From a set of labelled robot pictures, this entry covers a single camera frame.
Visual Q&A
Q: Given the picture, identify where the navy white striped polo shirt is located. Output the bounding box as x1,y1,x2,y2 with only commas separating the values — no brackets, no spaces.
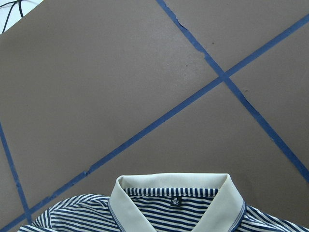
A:
19,173,307,232

